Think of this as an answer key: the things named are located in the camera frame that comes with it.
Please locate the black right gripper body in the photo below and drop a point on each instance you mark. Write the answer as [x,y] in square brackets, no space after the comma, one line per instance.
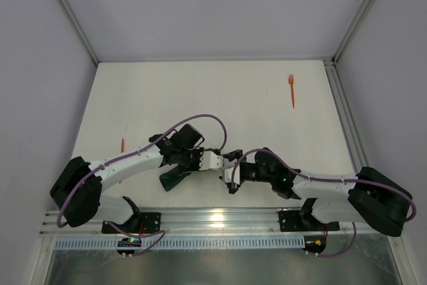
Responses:
[241,173]

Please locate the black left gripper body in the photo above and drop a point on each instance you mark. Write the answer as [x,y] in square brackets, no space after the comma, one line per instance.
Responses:
[182,165]

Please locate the green cloth napkin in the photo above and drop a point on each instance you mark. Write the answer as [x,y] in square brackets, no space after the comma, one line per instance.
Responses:
[173,178]

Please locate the orange plastic fork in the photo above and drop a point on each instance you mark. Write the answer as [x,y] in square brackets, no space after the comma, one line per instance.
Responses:
[291,83]

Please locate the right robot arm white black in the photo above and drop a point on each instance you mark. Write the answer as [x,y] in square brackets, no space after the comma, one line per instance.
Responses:
[367,196]

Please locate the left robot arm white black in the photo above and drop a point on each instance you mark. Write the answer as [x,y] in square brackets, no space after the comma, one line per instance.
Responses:
[79,192]

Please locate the right black controller board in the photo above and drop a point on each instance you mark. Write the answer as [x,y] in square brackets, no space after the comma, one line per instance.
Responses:
[314,245]

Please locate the black controller board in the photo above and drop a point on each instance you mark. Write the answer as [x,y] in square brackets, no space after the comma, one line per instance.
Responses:
[128,246]
[314,245]

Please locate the left black controller board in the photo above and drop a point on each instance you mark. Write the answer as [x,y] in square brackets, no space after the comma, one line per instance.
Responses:
[128,246]

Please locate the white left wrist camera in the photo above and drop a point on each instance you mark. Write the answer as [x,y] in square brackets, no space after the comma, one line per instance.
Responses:
[210,161]

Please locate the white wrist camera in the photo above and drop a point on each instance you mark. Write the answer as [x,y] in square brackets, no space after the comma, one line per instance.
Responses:
[210,161]
[231,177]

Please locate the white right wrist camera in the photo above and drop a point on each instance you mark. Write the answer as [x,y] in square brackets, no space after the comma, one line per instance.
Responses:
[231,177]

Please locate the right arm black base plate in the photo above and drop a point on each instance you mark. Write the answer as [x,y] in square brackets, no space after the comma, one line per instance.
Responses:
[294,221]

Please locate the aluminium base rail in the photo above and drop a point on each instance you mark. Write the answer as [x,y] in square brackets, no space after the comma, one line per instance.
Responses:
[227,222]

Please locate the slotted grey cable duct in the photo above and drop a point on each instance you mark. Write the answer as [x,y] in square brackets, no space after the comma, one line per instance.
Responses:
[186,243]

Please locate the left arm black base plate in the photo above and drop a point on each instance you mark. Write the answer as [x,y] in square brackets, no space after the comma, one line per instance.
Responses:
[139,223]

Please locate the aluminium frame rail right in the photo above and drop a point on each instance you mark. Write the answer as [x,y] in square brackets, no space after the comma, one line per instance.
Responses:
[351,135]

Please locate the aluminium frame post left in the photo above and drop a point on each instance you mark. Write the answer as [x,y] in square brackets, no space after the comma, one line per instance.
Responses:
[78,30]

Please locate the aluminium frame post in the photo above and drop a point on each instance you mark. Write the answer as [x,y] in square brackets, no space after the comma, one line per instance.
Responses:
[356,22]
[78,30]

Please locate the aluminium frame post right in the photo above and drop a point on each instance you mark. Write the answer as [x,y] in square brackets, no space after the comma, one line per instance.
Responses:
[356,22]

